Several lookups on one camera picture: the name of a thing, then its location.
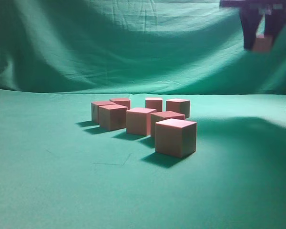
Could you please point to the green cloth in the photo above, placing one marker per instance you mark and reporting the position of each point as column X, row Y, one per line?
column 58, row 170

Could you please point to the pink foam cube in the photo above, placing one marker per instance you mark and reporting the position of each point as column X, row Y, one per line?
column 95, row 109
column 179, row 106
column 122, row 101
column 175, row 137
column 154, row 103
column 112, row 117
column 262, row 43
column 159, row 116
column 138, row 121

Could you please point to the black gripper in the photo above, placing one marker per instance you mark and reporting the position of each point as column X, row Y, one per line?
column 275, row 20

